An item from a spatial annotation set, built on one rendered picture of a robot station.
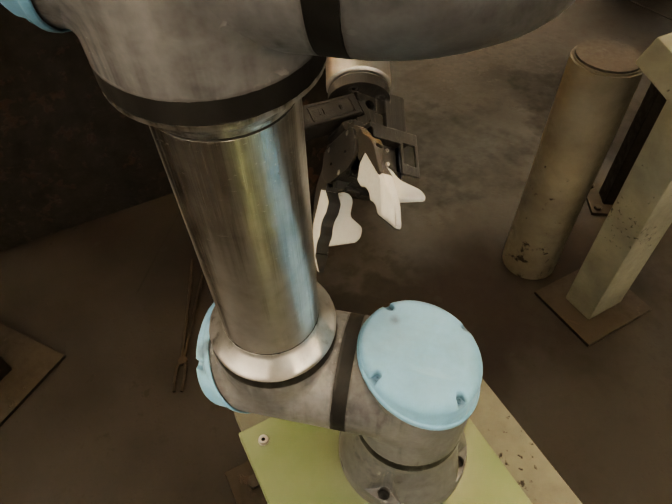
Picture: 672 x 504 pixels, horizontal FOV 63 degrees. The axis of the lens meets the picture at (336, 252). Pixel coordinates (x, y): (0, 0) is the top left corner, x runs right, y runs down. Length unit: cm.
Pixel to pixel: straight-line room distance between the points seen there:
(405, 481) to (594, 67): 71
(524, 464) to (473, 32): 61
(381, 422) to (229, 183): 29
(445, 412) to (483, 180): 112
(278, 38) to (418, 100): 162
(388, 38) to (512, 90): 175
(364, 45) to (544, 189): 96
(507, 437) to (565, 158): 55
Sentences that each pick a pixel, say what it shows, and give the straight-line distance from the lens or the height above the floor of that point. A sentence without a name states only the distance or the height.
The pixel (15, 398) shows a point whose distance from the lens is 124.
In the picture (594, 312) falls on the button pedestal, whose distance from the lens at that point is 128.
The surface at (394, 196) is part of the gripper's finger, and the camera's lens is 51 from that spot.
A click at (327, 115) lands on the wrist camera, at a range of 59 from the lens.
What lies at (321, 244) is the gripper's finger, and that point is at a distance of 61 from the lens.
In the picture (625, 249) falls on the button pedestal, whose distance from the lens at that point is 114.
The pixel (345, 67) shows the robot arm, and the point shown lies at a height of 66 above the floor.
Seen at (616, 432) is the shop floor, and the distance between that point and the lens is 118.
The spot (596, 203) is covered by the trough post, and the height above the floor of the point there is 1.
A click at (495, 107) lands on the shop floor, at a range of 185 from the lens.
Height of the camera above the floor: 97
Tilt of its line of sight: 48 degrees down
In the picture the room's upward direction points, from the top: straight up
